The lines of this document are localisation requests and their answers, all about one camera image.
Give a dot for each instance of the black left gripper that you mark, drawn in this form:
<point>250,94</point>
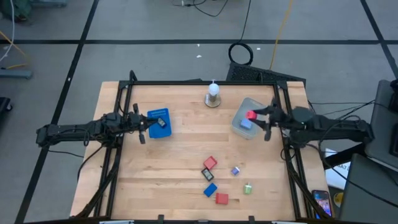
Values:
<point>135,123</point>

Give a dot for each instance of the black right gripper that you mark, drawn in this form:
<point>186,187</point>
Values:
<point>280,118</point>

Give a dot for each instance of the navy framed card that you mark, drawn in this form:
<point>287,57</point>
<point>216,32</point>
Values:
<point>162,122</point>

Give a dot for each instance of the small red cube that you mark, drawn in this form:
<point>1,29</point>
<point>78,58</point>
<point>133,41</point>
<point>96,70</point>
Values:
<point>250,115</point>

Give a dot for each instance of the light blue adapter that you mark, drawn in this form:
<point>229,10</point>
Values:
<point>246,124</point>

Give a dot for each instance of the small purple adapter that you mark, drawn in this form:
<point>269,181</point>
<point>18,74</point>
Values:
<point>235,171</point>

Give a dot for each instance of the red square box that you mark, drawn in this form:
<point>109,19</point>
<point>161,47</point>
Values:
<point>210,162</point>

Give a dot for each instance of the black framed card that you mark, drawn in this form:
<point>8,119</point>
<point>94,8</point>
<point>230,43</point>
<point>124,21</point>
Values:
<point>207,174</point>

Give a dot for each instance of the blue box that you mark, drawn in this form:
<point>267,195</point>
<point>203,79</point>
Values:
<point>210,189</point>

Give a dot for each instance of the red charger with prongs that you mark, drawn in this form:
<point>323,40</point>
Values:
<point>222,198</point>

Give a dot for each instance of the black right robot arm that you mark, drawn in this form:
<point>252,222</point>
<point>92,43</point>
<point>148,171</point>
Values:
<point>335,127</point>

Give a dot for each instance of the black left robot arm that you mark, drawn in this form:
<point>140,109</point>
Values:
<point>77,130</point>

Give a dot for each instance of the blue plastic basket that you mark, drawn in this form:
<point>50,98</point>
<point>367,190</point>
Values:
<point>158,132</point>

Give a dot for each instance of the white plastic bin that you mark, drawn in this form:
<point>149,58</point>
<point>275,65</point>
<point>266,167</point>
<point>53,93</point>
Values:
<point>239,132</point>

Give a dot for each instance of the black perforated panel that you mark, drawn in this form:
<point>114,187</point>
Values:
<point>245,73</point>

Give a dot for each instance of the bulb lamp on wooden base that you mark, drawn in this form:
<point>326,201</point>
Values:
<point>213,90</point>

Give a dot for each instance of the small green adapter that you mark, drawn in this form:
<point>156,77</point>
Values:
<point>247,189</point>

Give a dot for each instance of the black diagonal stand leg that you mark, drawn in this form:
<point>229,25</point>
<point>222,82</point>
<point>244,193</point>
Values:
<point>345,155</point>

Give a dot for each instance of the white printed paper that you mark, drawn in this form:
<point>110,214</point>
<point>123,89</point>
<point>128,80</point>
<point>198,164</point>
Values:
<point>337,179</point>

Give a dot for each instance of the smartphone with lit screen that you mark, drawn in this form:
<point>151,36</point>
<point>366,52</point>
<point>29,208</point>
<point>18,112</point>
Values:
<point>321,202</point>

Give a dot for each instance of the yellow round tape roll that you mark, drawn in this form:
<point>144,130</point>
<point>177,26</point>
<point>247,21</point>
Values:
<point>339,199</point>

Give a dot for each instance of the grey computer case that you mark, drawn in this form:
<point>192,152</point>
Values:
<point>377,102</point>

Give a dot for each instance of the large grey box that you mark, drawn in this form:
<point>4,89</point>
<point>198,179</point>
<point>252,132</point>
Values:
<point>367,199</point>

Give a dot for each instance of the grey floor stand base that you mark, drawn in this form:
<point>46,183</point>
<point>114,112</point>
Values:
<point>15,73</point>

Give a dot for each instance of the black caster wheel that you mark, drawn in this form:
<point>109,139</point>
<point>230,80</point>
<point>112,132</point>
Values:
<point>3,104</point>

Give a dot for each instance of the grey floor box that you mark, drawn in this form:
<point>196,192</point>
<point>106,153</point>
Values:
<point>49,2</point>

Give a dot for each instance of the green bag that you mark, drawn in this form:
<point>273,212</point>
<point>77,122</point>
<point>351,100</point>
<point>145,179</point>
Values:
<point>15,9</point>

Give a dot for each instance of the black metal table frame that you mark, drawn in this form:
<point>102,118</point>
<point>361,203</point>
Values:
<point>202,83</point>

